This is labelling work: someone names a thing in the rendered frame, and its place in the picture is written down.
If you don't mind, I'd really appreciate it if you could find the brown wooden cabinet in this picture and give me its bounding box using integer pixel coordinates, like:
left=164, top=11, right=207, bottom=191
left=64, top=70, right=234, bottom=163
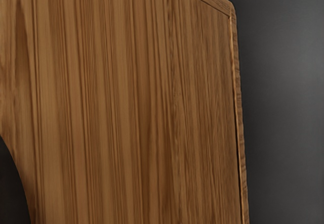
left=0, top=0, right=251, bottom=224

